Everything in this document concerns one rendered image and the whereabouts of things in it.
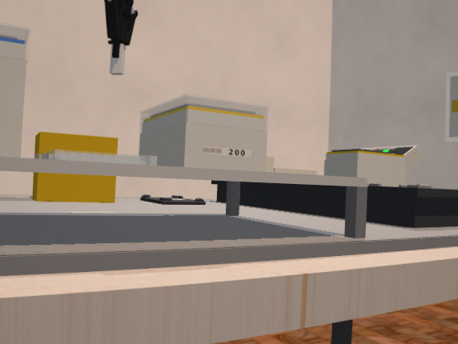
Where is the yellow tip rack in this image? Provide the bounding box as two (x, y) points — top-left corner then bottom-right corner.
(324, 149), (406, 187)

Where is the grey perforated base plate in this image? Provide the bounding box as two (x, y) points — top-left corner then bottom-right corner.
(0, 194), (458, 276)

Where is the dark grey square pad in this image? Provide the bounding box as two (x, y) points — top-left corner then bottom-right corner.
(140, 194), (206, 205)

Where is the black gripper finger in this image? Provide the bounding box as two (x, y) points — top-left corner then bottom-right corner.
(122, 0), (138, 74)
(104, 0), (128, 74)

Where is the white flat shelf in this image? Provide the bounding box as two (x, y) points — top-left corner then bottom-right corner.
(0, 157), (368, 238)

